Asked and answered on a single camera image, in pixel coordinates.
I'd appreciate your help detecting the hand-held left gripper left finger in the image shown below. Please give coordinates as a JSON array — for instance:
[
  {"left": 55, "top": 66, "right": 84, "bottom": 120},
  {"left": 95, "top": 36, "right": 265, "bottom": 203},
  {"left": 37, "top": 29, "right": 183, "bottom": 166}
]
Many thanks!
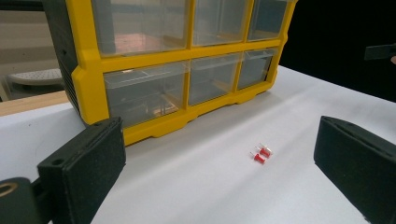
[{"left": 36, "top": 116, "right": 127, "bottom": 224}]

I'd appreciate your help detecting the white perforated round seat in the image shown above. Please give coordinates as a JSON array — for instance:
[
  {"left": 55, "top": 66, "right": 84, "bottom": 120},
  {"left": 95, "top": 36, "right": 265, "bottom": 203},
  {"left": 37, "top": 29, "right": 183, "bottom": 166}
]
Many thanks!
[{"left": 5, "top": 68, "right": 65, "bottom": 87}]

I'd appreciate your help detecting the narrow clear plastic drawer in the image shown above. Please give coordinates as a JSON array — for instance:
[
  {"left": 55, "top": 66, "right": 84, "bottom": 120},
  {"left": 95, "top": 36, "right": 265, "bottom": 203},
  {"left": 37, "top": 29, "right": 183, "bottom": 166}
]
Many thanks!
[
  {"left": 188, "top": 53, "right": 243, "bottom": 107},
  {"left": 236, "top": 48, "right": 278, "bottom": 91},
  {"left": 191, "top": 0, "right": 250, "bottom": 48},
  {"left": 247, "top": 0, "right": 289, "bottom": 43}
]

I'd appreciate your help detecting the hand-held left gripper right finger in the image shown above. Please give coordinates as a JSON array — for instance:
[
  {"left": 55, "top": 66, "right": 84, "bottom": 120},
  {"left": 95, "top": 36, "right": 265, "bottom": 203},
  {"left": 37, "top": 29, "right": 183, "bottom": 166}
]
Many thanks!
[{"left": 313, "top": 115, "right": 396, "bottom": 224}]

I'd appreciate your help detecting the yellow black drawer cabinet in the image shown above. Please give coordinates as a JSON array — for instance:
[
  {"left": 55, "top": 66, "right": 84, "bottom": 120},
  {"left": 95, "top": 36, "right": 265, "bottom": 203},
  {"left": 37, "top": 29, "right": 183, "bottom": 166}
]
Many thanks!
[{"left": 41, "top": 0, "right": 299, "bottom": 147}]

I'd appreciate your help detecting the wide clear plastic drawer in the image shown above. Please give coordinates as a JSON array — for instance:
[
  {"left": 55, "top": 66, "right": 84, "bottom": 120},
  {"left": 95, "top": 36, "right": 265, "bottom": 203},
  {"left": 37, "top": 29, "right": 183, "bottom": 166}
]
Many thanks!
[
  {"left": 91, "top": 0, "right": 191, "bottom": 58},
  {"left": 103, "top": 61, "right": 190, "bottom": 129}
]

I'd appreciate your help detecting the small red pin terminal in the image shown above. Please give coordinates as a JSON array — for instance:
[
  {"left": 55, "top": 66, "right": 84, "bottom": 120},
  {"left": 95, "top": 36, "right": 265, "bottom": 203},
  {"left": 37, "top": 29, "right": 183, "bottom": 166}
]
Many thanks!
[
  {"left": 249, "top": 151, "right": 267, "bottom": 165},
  {"left": 255, "top": 143, "right": 274, "bottom": 159}
]

